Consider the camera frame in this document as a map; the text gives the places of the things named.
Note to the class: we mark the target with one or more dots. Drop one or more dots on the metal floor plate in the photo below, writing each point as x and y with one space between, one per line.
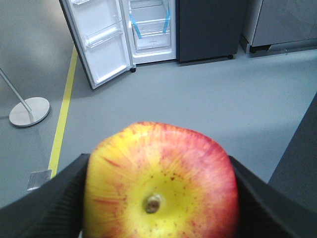
37 179

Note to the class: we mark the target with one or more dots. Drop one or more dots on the grey appliance cabinet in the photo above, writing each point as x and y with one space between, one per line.
274 25

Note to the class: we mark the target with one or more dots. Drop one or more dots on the blue tape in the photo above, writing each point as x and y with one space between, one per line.
135 25
167 15

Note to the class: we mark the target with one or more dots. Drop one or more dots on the red yellow apple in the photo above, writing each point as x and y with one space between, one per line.
155 180

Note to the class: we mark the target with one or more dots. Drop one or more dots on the blue tape lower left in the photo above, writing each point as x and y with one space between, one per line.
135 25

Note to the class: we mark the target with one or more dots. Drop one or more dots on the dark closed fridge door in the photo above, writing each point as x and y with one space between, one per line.
208 29

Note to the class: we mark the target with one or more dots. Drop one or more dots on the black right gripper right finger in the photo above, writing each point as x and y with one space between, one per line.
266 213

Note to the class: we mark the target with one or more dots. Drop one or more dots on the grey lamp stand base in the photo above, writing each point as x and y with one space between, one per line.
27 112

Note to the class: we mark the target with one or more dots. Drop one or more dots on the open fridge door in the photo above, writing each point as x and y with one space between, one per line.
105 61

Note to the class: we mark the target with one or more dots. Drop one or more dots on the clear middle door bin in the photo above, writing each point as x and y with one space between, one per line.
103 35

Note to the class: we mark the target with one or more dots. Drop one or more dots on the fridge body interior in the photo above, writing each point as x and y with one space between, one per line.
156 47

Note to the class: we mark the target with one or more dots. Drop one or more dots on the grey island counter cabinet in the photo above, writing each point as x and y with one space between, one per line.
296 173

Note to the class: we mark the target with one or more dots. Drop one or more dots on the clear crisper drawer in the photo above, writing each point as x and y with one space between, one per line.
151 27

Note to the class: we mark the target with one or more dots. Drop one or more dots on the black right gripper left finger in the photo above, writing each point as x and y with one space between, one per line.
55 210

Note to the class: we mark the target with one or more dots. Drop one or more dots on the blue tape lower right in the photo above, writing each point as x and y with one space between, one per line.
167 15

